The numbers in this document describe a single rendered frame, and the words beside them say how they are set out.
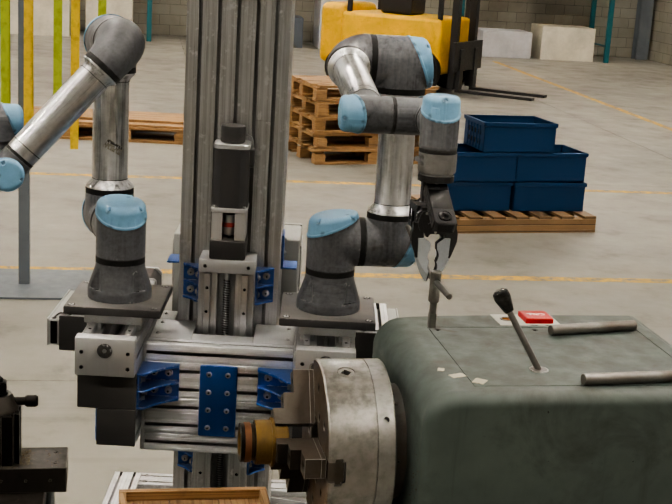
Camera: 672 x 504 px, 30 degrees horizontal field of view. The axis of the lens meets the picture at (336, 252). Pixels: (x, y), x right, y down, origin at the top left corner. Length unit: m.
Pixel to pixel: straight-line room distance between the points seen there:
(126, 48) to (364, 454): 1.12
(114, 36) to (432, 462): 1.24
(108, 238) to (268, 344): 0.45
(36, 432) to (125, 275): 2.40
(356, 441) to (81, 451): 2.91
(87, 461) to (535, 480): 2.94
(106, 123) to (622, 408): 1.41
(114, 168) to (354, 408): 1.04
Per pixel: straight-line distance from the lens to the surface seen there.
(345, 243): 2.89
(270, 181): 3.07
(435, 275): 2.44
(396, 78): 2.86
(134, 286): 2.97
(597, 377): 2.32
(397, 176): 2.90
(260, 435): 2.37
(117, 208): 2.92
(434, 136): 2.41
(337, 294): 2.91
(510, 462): 2.28
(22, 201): 7.23
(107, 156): 3.04
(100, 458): 5.03
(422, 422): 2.23
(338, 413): 2.28
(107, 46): 2.88
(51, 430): 5.30
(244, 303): 3.04
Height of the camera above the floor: 2.01
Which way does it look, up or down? 14 degrees down
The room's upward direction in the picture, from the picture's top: 3 degrees clockwise
